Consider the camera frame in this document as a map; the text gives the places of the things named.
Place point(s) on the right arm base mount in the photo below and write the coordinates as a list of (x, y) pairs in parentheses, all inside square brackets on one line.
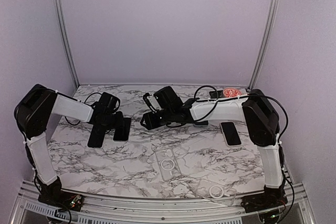
[(270, 198)]

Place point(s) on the aluminium frame post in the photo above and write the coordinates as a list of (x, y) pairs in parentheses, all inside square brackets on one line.
[(270, 20), (66, 43)]

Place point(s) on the black patterned tray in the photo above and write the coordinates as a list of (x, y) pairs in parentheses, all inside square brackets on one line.
[(216, 94)]

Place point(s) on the left aluminium frame post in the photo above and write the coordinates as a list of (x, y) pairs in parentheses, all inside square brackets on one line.
[(66, 43)]

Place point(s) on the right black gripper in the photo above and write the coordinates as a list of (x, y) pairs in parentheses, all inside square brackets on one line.
[(150, 123)]

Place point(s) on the front aluminium rail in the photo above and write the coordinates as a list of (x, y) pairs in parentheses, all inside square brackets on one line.
[(108, 209)]

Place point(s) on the black smartphone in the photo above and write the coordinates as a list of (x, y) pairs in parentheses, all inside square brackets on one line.
[(121, 134), (96, 136), (230, 133)]

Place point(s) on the clear magsafe phone case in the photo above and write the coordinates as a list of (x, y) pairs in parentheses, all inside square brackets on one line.
[(215, 192)]

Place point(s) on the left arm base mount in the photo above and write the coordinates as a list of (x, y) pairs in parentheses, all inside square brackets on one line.
[(54, 195)]

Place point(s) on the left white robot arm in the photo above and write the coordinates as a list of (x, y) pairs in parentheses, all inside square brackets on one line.
[(36, 109)]

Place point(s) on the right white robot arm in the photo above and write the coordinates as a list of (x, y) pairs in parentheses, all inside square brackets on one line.
[(254, 108)]

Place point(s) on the right aluminium frame post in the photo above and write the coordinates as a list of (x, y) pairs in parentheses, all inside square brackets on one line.
[(270, 20)]

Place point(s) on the pink smartphone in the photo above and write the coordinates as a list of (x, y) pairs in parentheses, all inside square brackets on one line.
[(201, 124)]

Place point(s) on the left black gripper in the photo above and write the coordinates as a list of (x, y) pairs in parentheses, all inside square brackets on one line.
[(120, 122)]

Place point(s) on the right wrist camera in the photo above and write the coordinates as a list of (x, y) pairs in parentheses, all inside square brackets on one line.
[(148, 99)]

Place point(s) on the red patterned bowl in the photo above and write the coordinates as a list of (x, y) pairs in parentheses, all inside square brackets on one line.
[(231, 92)]

